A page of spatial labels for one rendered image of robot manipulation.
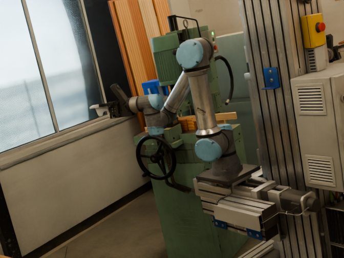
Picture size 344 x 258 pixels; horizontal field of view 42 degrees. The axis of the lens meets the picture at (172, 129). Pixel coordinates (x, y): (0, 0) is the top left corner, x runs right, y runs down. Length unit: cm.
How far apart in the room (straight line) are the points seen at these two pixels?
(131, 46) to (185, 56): 248
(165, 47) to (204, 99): 93
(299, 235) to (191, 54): 98
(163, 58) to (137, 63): 157
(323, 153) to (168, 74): 126
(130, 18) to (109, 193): 167
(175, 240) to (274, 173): 117
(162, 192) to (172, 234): 31
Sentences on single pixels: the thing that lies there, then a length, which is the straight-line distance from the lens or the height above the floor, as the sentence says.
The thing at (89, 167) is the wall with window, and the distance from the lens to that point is 406.
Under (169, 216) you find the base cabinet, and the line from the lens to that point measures 305.
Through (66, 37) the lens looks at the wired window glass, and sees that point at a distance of 410.
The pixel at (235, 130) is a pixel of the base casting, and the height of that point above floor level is 78.
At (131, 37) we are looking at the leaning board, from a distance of 437.
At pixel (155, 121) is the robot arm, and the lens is 206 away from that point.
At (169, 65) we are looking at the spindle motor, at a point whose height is 132.
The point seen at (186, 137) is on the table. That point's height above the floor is 87.
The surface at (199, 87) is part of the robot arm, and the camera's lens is 191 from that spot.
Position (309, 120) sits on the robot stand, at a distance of 188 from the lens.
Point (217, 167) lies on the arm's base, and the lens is 211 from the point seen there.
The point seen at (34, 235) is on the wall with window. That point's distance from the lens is 376.
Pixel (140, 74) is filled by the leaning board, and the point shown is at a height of 119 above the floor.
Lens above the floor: 150
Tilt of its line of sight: 12 degrees down
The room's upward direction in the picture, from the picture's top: 12 degrees counter-clockwise
